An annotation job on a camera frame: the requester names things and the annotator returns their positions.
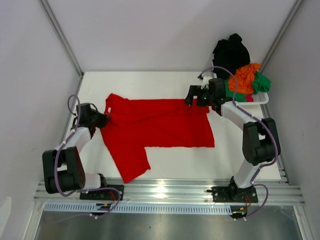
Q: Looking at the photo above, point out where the red t shirt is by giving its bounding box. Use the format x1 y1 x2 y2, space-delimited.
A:
100 93 215 184

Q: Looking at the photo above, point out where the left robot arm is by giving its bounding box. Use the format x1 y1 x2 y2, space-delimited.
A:
42 103 111 200

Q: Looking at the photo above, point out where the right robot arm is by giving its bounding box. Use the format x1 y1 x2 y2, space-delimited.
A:
184 78 281 203

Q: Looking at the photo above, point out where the pink cloth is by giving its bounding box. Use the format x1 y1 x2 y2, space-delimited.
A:
244 94 254 103

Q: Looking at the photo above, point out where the orange t shirt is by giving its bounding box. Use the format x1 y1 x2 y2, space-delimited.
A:
228 63 261 94

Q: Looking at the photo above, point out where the black t shirt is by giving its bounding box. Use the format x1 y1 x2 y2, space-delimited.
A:
212 33 251 75

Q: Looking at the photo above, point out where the white plastic basket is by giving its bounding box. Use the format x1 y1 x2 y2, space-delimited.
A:
211 63 270 107

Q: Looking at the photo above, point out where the green t shirt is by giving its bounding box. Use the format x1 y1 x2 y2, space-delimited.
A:
235 71 271 105

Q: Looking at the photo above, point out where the left corner metal profile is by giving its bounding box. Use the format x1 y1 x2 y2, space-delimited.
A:
38 0 84 78

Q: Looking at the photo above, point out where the corner metal profile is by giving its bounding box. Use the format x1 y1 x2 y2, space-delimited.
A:
38 0 84 78
260 0 305 72

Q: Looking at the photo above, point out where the right corner metal profile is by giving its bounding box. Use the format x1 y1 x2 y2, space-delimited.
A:
260 0 305 72

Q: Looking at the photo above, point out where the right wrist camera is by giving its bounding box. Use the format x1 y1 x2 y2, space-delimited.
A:
200 76 212 90

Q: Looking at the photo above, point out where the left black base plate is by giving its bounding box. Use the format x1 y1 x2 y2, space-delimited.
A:
79 184 125 201

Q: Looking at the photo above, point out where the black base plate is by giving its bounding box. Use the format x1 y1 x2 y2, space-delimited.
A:
206 186 258 203
79 184 125 201

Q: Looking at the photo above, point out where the slotted cable duct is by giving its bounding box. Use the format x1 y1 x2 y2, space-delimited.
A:
43 201 232 215

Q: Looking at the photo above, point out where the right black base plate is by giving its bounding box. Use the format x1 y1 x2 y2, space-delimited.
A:
206 186 258 203

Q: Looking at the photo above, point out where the aluminium mounting rail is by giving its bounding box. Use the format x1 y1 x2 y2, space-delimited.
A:
33 176 306 206

